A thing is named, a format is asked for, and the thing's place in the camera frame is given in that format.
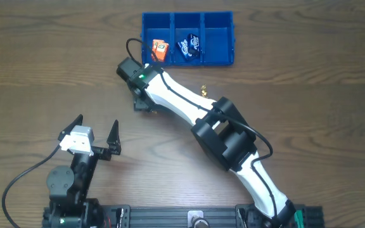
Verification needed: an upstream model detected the blue tray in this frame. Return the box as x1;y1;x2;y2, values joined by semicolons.
141;11;235;67

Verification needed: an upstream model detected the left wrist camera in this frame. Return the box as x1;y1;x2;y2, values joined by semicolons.
58;125;95;156

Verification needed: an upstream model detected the blue candy pack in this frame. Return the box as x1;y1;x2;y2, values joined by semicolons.
186;33;201;59
175;39;193;61

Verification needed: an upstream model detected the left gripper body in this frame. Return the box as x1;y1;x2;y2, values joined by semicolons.
89;145;112;161

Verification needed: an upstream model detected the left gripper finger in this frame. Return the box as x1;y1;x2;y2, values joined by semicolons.
58;113;84;142
106;119;122;156

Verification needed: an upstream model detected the mounting rail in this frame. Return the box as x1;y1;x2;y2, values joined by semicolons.
42;204;325;228

